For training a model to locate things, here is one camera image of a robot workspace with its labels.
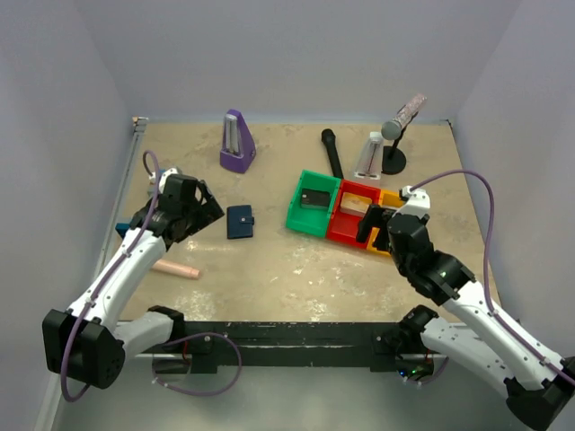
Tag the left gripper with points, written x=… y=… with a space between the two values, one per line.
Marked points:
x=198 y=212

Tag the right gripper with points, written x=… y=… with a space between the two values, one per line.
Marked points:
x=380 y=220

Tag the blue card holder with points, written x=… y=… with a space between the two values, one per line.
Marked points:
x=239 y=222

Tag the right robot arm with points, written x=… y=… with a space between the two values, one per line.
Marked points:
x=536 y=382

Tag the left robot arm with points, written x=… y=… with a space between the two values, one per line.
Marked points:
x=86 y=342

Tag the tan card in red bin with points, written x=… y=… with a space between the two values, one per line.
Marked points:
x=353 y=204

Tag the black card in green bin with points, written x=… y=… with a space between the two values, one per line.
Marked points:
x=315 y=199

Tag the orange bin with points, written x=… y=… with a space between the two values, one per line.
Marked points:
x=390 y=200

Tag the red bin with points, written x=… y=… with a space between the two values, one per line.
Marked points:
x=343 y=227

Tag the pink cylinder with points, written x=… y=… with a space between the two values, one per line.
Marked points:
x=176 y=269

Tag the clear metronome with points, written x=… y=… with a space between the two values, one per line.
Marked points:
x=368 y=167

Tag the black microphone stand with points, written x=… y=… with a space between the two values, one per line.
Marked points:
x=394 y=160

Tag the green bin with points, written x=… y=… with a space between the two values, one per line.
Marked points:
x=312 y=220

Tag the purple metronome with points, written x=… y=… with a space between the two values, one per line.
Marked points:
x=238 y=148

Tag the blue grey toy tool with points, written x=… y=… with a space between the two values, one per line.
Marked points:
x=122 y=225

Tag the silver microphone on stand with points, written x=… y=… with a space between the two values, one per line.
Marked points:
x=404 y=116

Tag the black microphone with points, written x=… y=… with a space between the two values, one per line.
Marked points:
x=328 y=139

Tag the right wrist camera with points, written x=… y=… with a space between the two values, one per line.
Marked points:
x=416 y=202

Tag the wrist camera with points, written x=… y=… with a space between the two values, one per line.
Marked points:
x=416 y=202
x=162 y=176

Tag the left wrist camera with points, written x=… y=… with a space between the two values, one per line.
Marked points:
x=162 y=176

